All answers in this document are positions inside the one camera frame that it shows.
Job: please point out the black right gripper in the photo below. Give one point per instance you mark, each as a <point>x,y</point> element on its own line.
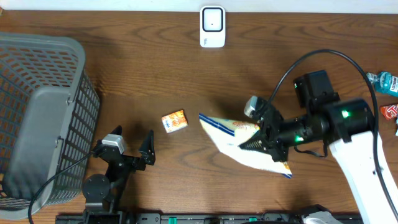
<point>271,145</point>

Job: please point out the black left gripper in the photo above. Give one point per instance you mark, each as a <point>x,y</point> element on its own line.
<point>147,154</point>

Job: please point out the yellow snack bag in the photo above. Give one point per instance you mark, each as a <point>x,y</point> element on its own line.
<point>228,135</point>

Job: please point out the small orange snack packet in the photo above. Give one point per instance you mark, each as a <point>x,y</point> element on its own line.
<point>174,121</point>

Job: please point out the red chocolate bar wrapper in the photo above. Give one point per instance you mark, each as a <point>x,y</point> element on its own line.
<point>389,111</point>

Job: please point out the blue mouthwash bottle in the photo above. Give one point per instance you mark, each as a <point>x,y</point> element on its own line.
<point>384,82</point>

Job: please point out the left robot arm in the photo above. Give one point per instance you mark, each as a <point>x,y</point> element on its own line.
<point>104,191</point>

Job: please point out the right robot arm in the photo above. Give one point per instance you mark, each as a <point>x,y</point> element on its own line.
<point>347,131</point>

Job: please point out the white barcode scanner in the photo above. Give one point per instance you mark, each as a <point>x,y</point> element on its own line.
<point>212,27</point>

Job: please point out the grey plastic shopping basket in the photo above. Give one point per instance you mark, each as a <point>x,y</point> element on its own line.
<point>49,112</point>

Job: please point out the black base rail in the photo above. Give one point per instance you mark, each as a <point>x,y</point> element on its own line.
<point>149,218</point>

